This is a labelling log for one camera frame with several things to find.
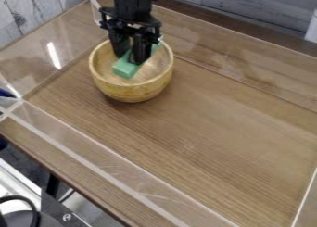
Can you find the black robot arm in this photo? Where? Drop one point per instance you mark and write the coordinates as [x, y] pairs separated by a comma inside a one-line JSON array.
[[134, 29]]

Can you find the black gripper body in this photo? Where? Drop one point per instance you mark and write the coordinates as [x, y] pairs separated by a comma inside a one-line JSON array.
[[130, 18]]

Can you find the clear acrylic corner bracket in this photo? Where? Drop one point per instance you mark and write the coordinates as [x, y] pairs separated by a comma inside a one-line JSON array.
[[97, 14]]

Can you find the black table leg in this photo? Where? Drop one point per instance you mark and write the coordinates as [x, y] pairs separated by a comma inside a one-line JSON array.
[[53, 186]]

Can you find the clear acrylic front wall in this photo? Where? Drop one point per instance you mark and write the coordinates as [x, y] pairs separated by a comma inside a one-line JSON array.
[[133, 195]]

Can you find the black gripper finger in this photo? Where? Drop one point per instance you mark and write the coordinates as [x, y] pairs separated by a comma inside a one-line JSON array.
[[120, 39], [142, 46]]

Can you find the light wooden bowl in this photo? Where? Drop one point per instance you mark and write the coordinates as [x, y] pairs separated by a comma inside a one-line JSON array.
[[148, 83]]

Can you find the black metal base plate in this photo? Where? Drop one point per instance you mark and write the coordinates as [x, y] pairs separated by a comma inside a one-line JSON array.
[[57, 215]]

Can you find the green rectangular block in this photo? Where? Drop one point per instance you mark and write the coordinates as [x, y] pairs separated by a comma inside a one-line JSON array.
[[124, 67]]

